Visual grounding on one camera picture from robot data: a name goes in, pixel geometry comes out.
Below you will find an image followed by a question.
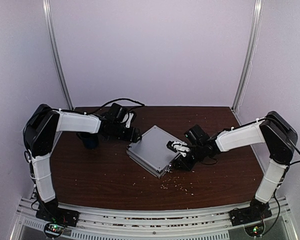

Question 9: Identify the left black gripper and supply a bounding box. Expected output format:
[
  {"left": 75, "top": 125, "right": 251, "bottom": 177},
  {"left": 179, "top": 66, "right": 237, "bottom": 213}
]
[{"left": 112, "top": 122, "right": 143, "bottom": 144}]

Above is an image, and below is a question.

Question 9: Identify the aluminium poker case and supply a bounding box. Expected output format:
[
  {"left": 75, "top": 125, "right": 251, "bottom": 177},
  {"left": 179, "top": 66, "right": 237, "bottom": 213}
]
[{"left": 126, "top": 125, "right": 181, "bottom": 179}]

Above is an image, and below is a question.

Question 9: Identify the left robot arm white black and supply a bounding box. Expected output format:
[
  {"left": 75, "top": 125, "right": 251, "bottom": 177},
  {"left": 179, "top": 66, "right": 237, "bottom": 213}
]
[{"left": 22, "top": 100, "right": 142, "bottom": 222}]

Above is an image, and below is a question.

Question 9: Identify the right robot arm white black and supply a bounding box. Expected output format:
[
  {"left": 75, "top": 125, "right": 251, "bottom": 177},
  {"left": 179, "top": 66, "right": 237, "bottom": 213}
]
[{"left": 166, "top": 111, "right": 300, "bottom": 224}]

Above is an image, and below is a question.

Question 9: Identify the dark blue mug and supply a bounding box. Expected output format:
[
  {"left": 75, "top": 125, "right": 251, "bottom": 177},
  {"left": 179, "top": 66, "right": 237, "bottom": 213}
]
[{"left": 76, "top": 132, "right": 99, "bottom": 150}]

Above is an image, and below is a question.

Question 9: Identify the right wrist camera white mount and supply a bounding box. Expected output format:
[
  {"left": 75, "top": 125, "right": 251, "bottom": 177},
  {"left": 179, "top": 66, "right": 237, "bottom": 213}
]
[{"left": 166, "top": 141, "right": 191, "bottom": 153}]

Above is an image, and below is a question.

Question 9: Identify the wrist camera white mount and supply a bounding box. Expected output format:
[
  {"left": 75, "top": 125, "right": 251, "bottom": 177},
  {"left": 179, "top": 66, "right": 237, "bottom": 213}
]
[
  {"left": 166, "top": 141, "right": 191, "bottom": 153},
  {"left": 121, "top": 111, "right": 136, "bottom": 129}
]

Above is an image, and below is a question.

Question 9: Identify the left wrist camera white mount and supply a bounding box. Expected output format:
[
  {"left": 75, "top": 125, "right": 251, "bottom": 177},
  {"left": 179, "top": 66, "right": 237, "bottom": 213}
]
[{"left": 121, "top": 111, "right": 136, "bottom": 129}]

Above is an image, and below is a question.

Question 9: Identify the front aluminium rail base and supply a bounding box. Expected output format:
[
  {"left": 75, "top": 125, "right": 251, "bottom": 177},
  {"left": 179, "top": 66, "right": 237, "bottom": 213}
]
[{"left": 8, "top": 196, "right": 300, "bottom": 240}]

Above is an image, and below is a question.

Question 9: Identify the left aluminium frame post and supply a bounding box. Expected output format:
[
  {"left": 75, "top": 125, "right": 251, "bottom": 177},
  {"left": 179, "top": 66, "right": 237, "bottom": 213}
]
[{"left": 42, "top": 0, "right": 74, "bottom": 110}]

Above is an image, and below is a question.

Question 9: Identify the aluminium frame post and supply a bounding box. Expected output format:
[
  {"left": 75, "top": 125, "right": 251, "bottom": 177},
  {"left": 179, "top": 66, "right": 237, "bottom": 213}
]
[
  {"left": 42, "top": 0, "right": 74, "bottom": 110},
  {"left": 231, "top": 0, "right": 264, "bottom": 114}
]

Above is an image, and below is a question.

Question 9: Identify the right aluminium frame post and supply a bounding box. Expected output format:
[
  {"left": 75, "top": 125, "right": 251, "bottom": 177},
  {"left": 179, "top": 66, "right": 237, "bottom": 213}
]
[{"left": 231, "top": 0, "right": 264, "bottom": 114}]

